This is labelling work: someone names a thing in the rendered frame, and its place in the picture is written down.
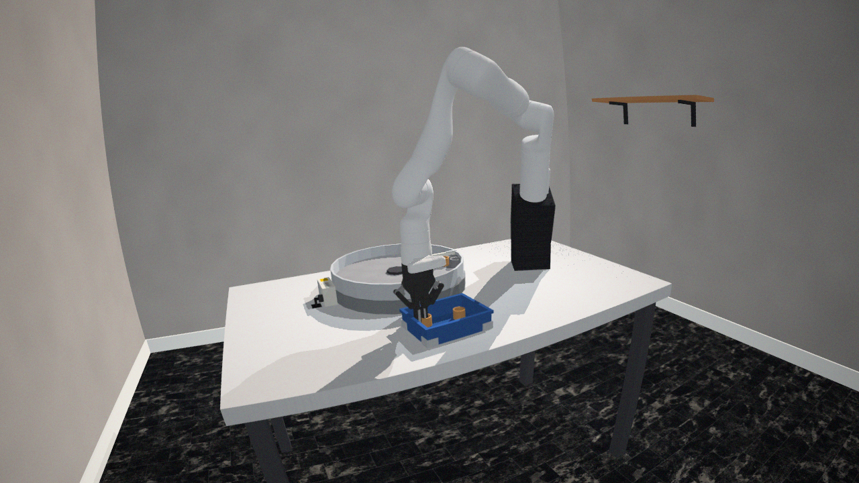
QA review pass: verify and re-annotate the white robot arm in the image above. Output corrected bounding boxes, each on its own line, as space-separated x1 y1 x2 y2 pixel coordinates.
392 47 554 274

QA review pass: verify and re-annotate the blue open-top crate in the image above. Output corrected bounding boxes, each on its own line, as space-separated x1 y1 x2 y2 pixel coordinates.
399 293 494 348

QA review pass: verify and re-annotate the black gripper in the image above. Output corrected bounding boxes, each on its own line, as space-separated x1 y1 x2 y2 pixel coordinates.
393 263 444 322

